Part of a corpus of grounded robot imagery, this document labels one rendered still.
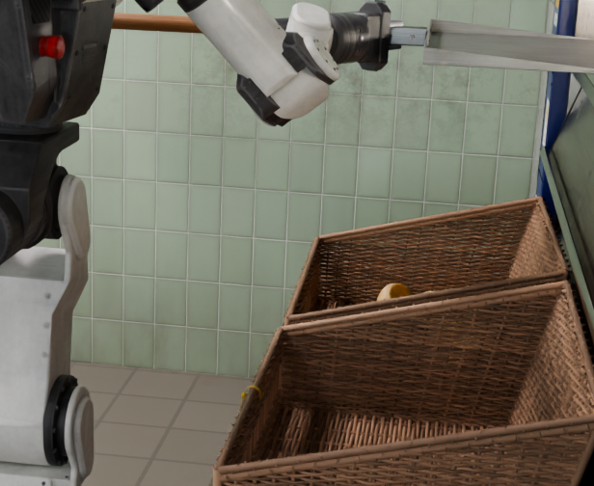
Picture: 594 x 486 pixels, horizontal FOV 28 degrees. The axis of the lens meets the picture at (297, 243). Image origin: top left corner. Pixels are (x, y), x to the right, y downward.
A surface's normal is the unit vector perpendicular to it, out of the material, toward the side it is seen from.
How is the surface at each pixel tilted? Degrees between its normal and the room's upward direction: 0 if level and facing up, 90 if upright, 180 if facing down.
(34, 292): 80
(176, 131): 90
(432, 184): 90
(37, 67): 90
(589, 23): 90
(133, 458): 0
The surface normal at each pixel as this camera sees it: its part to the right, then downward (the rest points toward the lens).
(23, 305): -0.11, 0.08
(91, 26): 0.94, 0.29
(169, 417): 0.04, -0.96
